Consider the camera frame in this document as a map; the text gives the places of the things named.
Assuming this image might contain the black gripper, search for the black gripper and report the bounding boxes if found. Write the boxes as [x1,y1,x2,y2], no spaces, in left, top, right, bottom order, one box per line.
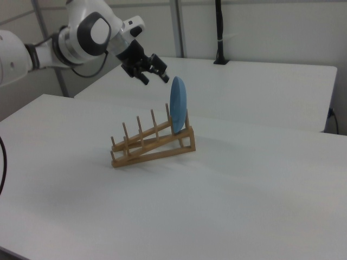
[115,39,170,87]

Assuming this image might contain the blue round plate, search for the blue round plate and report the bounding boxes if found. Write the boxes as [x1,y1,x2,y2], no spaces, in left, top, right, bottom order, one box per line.
[169,76,189,135]

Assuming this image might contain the wooden plate rack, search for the wooden plate rack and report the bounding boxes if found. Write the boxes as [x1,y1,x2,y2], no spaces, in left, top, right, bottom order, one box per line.
[110,102,196,169]

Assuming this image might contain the grey partition frame post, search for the grey partition frame post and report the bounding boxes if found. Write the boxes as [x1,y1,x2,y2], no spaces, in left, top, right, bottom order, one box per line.
[169,0,186,59]

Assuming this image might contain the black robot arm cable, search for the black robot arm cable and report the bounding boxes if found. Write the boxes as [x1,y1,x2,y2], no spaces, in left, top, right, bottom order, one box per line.
[69,50,110,79]

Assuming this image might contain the black camera stand pole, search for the black camera stand pole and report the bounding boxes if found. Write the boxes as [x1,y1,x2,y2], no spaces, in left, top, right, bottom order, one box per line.
[213,0,231,66]

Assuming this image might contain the grey slanted wall post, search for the grey slanted wall post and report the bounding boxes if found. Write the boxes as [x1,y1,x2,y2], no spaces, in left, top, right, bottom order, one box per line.
[31,0,69,98]

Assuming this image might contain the thick black cable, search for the thick black cable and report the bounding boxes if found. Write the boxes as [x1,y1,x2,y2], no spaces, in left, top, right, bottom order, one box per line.
[0,134,9,196]

